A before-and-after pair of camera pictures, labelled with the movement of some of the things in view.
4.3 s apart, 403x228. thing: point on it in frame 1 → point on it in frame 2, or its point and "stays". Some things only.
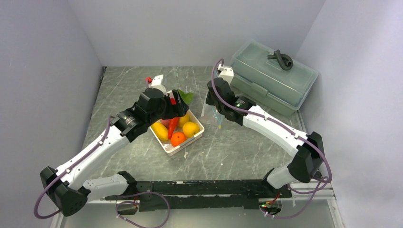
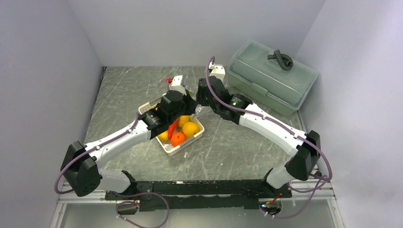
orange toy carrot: x=172 y=125 stays
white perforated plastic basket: x=168 y=148 stays
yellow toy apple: x=190 y=128 stays
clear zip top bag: x=212 y=113 → x=200 y=110
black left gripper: x=177 y=110 → x=191 y=103
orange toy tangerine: x=177 y=138 stays
